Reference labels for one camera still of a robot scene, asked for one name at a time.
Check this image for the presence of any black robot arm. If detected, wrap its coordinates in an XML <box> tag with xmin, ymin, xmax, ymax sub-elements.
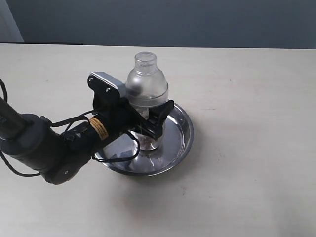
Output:
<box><xmin>0</xmin><ymin>98</ymin><xmax>174</xmax><ymax>185</ymax></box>

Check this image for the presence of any black cable loop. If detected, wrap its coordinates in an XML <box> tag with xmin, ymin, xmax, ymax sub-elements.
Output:
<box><xmin>0</xmin><ymin>79</ymin><xmax>141</xmax><ymax>177</ymax></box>

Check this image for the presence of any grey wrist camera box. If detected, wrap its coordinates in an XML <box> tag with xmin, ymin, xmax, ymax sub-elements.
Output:
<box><xmin>87</xmin><ymin>72</ymin><xmax>126</xmax><ymax>98</ymax></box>

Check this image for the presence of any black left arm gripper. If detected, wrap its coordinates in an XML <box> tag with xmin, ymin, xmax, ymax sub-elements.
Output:
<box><xmin>92</xmin><ymin>93</ymin><xmax>174</xmax><ymax>143</ymax></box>

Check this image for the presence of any clear plastic bottle with grains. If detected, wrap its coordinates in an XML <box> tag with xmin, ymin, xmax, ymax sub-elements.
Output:
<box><xmin>125</xmin><ymin>51</ymin><xmax>169</xmax><ymax>151</ymax></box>

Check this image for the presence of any round stainless steel plate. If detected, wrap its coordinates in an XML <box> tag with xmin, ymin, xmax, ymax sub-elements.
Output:
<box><xmin>93</xmin><ymin>104</ymin><xmax>194</xmax><ymax>176</ymax></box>

